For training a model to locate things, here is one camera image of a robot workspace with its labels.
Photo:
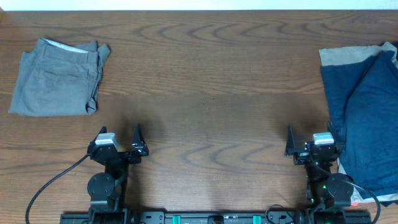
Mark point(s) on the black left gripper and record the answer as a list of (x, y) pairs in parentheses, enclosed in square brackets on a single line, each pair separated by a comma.
[(123, 153)]

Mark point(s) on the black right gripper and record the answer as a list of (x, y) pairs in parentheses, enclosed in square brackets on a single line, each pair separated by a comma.
[(306, 152)]

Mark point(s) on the dark blue shorts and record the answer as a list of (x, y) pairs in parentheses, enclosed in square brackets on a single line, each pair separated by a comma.
[(370, 124)]

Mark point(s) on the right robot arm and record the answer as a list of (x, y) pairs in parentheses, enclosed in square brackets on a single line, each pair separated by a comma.
[(329, 192)]

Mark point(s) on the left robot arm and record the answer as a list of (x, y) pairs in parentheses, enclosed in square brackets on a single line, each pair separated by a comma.
[(107, 189)]

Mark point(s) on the folded grey trousers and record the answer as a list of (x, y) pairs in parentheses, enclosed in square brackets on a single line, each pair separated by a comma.
[(59, 80)]

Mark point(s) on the beige garment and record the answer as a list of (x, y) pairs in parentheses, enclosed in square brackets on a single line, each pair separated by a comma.
[(345, 54)]

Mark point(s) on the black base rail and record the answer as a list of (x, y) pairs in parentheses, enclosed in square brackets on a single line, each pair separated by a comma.
[(273, 216)]

